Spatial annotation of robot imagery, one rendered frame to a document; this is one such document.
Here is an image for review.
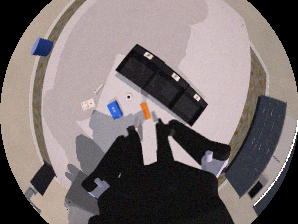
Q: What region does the small blue block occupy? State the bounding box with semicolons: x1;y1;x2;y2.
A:
107;101;123;120

